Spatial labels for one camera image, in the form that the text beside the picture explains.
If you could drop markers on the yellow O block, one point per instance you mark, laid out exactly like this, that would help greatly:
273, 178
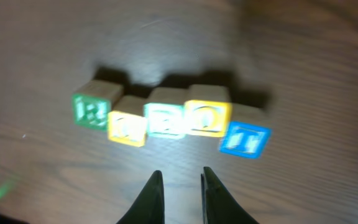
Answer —
127, 123

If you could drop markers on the blue T block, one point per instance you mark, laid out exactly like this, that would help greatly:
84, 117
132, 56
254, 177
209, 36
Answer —
248, 132

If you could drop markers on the green B block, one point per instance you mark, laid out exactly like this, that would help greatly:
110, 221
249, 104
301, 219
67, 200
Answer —
165, 114

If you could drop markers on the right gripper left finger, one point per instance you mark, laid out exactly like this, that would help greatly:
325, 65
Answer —
149, 206

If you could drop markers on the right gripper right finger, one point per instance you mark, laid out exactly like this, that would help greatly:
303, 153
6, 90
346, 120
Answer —
219, 206

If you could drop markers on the green R block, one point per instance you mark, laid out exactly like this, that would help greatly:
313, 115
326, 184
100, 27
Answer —
93, 101

